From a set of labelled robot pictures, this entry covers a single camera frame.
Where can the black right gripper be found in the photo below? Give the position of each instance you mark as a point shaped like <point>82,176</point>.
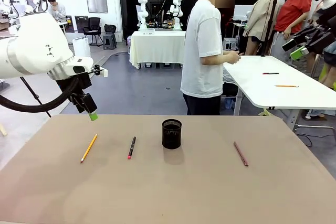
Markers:
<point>328,35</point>

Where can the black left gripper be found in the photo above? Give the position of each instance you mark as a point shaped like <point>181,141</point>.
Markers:
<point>76,83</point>

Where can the black pen with red cap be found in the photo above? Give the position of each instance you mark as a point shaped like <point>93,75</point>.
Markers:
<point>271,73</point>

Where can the orange pencil with eraser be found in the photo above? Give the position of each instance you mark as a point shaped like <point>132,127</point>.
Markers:
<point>286,86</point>

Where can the yellow pencil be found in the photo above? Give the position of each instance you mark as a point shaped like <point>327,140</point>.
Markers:
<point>88,148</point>

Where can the black pen with pink end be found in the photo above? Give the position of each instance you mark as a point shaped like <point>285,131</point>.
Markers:
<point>131,147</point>

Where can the dark red pencil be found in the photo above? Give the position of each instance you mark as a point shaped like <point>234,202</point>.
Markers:
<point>241,153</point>

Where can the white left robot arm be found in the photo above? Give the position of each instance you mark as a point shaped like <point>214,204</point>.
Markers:
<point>31,45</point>

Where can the person's right forearm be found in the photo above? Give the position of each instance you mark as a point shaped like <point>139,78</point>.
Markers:
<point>214,59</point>

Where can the black mesh pen holder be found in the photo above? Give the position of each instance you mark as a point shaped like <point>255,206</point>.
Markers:
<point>172,138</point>

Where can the person's left hand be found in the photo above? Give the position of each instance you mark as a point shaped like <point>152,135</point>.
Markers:
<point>239,54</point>

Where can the person's right hand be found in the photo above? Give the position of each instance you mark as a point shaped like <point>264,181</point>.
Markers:
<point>233,58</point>

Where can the woman in red shirt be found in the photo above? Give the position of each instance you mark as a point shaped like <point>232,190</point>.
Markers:
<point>292,14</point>

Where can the white side table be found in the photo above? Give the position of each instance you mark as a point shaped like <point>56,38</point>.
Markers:
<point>275,87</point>

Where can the mannequin in beige coat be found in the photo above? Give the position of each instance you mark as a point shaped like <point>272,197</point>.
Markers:
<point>258,16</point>

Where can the black tripod leg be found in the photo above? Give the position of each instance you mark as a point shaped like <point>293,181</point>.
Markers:
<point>35,96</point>

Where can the white air purifier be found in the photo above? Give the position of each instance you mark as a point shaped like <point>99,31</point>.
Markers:
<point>81,47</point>

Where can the grey equipment box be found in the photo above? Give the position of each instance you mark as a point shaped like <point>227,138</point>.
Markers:
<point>230,43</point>

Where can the grey plastic stool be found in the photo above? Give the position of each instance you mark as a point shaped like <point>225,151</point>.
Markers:
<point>109,41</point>

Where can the lime green plastic piece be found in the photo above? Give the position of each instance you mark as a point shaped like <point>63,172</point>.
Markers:
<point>263,112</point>

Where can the clear plastic sheet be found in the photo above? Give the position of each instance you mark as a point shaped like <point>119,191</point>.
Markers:
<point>229,75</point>

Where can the black office chair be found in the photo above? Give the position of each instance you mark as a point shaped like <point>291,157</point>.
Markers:
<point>92,26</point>

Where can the black bag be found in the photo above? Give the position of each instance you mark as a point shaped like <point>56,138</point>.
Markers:
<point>110,29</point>

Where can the light wooden stick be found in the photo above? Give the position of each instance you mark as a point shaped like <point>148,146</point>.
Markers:
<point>3,129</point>

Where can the person in white t-shirt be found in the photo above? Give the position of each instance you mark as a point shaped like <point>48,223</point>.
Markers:
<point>202,51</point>

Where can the table with white cloth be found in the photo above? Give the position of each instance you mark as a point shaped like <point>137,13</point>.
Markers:
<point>157,47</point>

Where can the seated person in white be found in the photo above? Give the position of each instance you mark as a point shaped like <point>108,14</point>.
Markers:
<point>57,9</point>

